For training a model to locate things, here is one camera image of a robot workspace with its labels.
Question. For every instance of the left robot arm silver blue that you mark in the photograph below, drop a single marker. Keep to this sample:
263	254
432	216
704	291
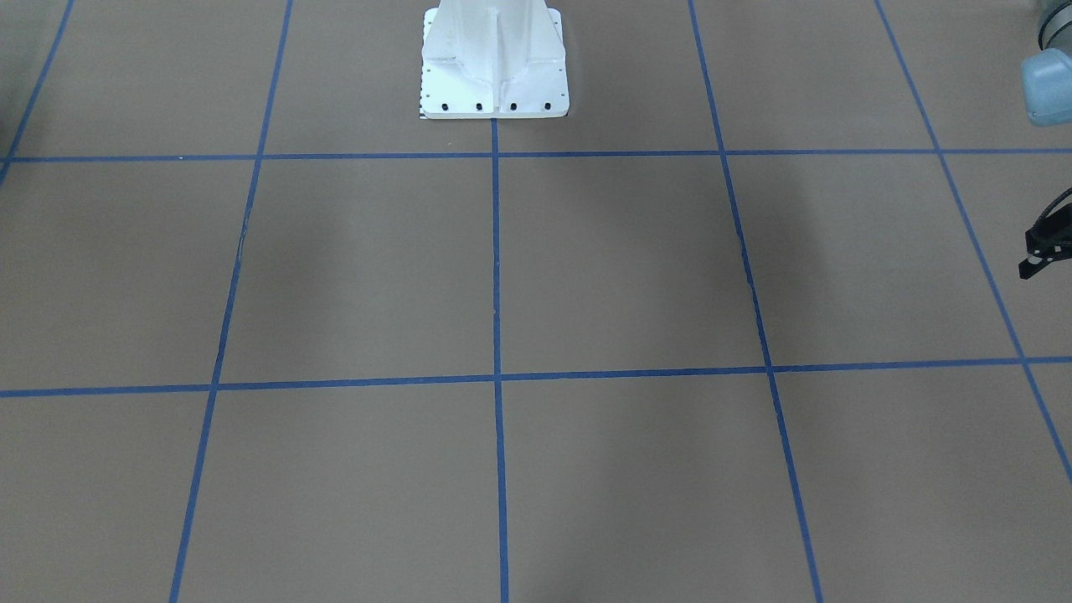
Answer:
1046	84

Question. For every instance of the brown paper table mat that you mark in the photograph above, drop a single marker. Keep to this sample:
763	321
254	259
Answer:
744	326

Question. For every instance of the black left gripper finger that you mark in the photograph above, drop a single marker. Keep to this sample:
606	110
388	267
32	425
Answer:
1043	249

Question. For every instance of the white pedestal base column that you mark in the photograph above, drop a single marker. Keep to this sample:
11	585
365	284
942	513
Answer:
484	60

